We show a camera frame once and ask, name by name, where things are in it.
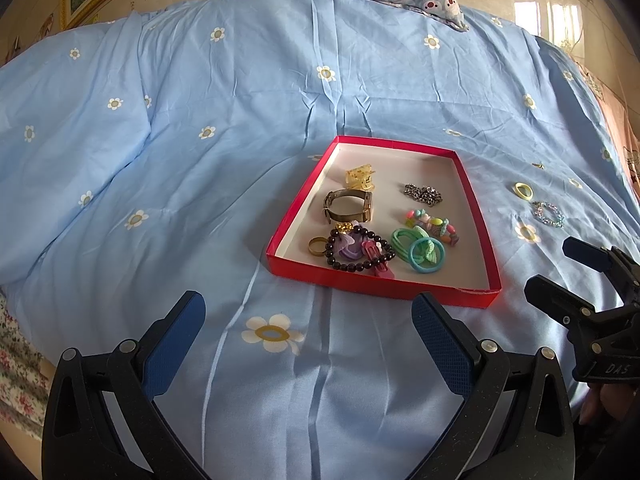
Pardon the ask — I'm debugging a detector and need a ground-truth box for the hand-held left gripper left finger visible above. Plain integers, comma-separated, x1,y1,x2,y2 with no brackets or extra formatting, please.
41,290,211,480

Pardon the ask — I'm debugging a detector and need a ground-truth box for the blue flowered blanket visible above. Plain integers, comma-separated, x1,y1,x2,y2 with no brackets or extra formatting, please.
0,0,636,480

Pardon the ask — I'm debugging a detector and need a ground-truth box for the yellow hair claw clip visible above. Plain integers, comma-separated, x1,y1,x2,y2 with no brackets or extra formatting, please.
344,162,376,191

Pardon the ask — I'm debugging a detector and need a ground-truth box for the red shallow cardboard box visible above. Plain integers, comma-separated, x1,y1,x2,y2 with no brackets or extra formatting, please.
265,135,502,310

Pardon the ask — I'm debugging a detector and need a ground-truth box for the green hair tie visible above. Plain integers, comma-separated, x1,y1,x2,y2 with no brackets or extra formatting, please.
391,226,431,262

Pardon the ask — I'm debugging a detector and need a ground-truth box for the teal hair tie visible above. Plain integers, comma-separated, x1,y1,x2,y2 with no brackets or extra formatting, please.
410,238,447,274

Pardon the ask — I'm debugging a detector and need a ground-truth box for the black bead bracelet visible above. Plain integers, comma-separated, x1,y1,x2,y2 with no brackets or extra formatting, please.
325,227,396,273

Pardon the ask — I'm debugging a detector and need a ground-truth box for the person's right hand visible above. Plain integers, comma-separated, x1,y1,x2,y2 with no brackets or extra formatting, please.
580,384,640,426

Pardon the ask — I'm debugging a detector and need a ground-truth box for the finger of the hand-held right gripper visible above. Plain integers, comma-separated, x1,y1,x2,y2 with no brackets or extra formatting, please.
562,236,632,281
524,274,599,333

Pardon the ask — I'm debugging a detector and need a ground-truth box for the floral bed sheet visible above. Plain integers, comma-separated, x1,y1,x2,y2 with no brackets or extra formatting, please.
0,290,57,443

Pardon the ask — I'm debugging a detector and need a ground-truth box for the crystal bead bracelet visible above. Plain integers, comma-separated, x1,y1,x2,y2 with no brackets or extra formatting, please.
531,201,566,228

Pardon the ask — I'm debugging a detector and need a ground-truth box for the silver chain bracelet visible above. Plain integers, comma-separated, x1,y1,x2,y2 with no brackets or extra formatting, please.
403,183,445,207

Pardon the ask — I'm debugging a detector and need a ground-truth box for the pink hair clip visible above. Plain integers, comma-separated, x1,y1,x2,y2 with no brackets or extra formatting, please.
361,241,396,279

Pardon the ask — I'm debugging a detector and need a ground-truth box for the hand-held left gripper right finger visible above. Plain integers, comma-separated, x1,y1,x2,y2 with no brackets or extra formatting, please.
411,292,576,480

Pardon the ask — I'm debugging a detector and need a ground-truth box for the gold metal wristwatch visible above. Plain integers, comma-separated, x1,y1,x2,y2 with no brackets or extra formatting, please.
322,187,375,226

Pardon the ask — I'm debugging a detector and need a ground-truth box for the purple hair tie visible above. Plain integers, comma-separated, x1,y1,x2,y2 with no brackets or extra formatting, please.
332,227,366,261

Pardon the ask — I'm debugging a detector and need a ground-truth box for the colourful bead bracelet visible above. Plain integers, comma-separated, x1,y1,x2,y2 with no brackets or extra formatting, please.
404,209,460,247

